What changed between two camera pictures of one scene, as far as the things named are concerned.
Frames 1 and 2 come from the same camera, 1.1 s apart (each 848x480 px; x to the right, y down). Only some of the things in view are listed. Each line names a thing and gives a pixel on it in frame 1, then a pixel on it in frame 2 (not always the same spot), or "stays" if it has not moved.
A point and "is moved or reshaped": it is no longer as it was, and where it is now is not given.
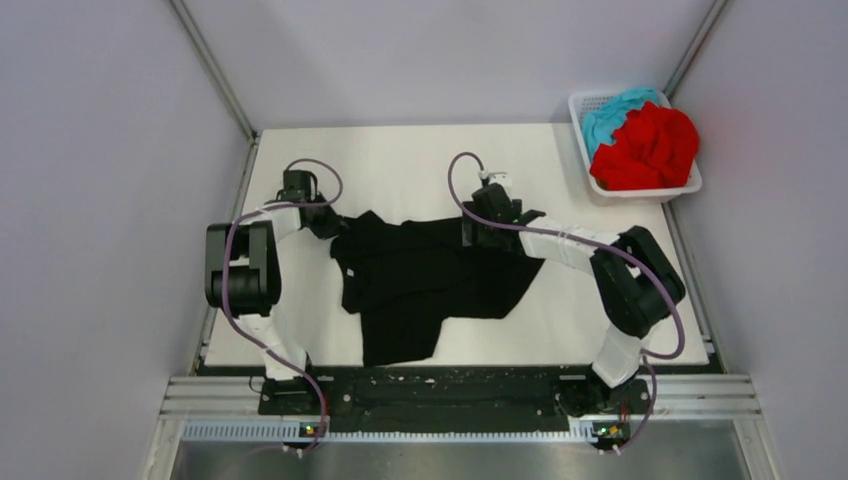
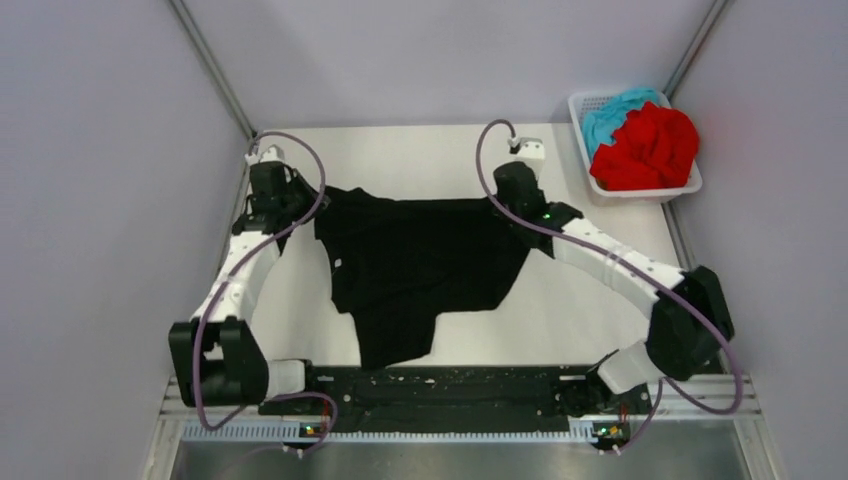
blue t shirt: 605,111 stays
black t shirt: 406,278 is moved or reshaped
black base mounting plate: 453,399 stays
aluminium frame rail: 684,395 stays
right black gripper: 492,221 → 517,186
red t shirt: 656,149 stays
